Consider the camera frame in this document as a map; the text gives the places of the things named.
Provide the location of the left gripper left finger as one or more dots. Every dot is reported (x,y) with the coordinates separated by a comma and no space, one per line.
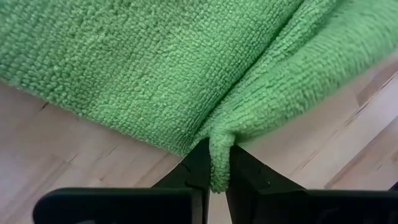
(174,205)

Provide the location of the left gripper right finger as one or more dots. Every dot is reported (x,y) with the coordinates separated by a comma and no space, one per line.
(273,205)

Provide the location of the green microfiber towel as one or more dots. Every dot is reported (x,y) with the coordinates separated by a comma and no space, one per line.
(155,62)

